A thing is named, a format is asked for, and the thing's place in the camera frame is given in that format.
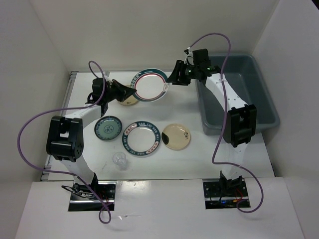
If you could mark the green red ring plate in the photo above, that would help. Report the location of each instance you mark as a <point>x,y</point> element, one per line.
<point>150,85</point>

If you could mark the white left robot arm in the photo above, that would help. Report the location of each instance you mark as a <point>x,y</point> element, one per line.
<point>65,140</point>

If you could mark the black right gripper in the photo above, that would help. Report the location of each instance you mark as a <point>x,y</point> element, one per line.
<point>174,78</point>

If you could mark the blue floral green dish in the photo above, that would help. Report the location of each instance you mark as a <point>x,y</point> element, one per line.
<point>108,128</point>

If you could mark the beige dish with dark spot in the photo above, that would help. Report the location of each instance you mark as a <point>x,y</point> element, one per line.
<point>176,136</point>

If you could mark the clear plastic cup on table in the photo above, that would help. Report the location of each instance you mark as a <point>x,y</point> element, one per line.
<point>120,160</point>

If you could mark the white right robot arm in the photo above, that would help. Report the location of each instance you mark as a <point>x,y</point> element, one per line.
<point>239,121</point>

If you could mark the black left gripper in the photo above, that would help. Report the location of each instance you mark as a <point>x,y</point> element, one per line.
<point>124,91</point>

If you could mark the beige dish with flowers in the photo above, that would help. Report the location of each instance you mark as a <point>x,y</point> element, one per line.
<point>129,100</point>

